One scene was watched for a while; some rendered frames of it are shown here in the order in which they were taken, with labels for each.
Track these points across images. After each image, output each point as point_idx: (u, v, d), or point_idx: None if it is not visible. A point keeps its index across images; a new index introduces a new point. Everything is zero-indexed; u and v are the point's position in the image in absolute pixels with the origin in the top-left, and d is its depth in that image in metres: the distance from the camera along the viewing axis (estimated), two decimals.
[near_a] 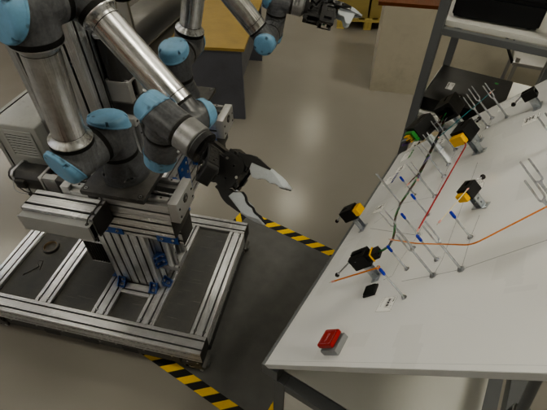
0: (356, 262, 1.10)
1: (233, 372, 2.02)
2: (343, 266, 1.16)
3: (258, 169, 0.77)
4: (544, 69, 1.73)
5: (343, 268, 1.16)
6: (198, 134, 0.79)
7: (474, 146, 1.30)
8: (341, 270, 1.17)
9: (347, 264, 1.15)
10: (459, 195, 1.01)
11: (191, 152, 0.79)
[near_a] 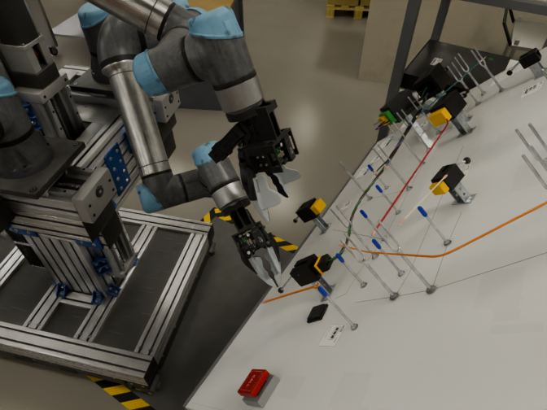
0: (299, 275, 0.83)
1: (187, 396, 1.75)
2: (287, 280, 0.89)
3: (250, 187, 0.72)
4: None
5: (286, 282, 0.89)
6: (225, 111, 0.67)
7: (461, 126, 1.03)
8: (285, 285, 0.90)
9: (291, 277, 0.88)
10: (434, 185, 0.74)
11: None
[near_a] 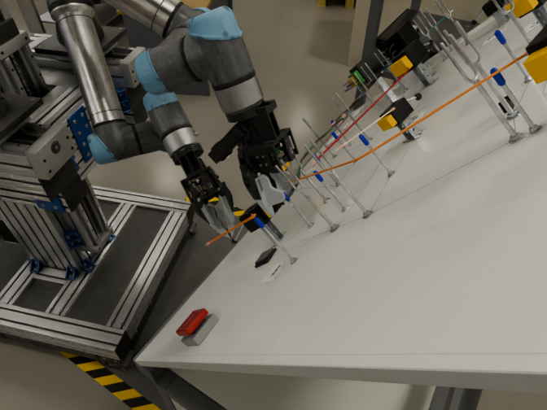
0: None
1: None
2: (239, 228, 0.86)
3: (252, 186, 0.73)
4: None
5: (238, 231, 0.86)
6: (225, 111, 0.67)
7: (424, 77, 1.00)
8: (238, 234, 0.87)
9: (242, 225, 0.85)
10: (382, 119, 0.71)
11: None
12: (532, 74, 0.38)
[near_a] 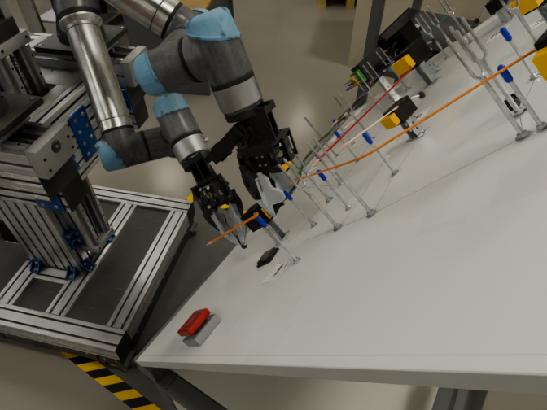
0: None
1: None
2: (246, 231, 0.85)
3: (252, 186, 0.73)
4: None
5: (246, 234, 0.86)
6: (224, 112, 0.67)
7: (426, 76, 1.00)
8: (245, 237, 0.86)
9: (247, 227, 0.84)
10: (385, 118, 0.71)
11: None
12: (541, 71, 0.38)
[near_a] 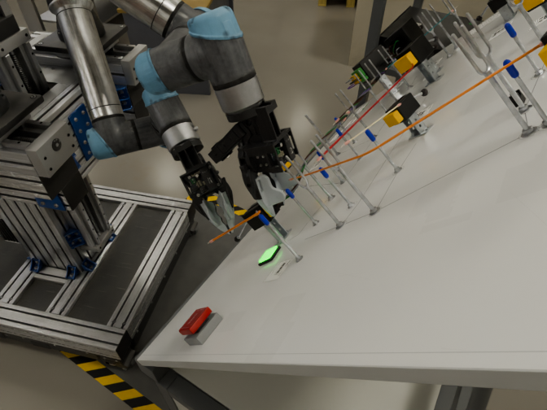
0: None
1: None
2: (242, 226, 0.85)
3: (253, 186, 0.73)
4: None
5: (242, 228, 0.85)
6: (225, 111, 0.67)
7: (429, 74, 0.99)
8: (240, 232, 0.86)
9: (246, 223, 0.84)
10: (387, 115, 0.70)
11: None
12: None
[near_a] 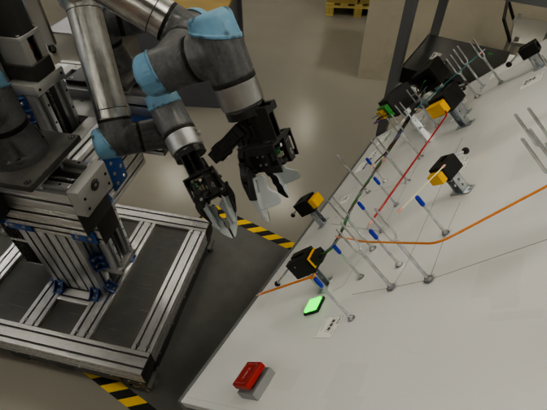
0: (295, 268, 0.82)
1: None
2: (284, 272, 0.88)
3: (250, 187, 0.72)
4: None
5: (283, 275, 0.88)
6: (225, 111, 0.67)
7: (460, 119, 1.02)
8: (282, 278, 0.89)
9: (287, 270, 0.86)
10: (432, 176, 0.73)
11: None
12: None
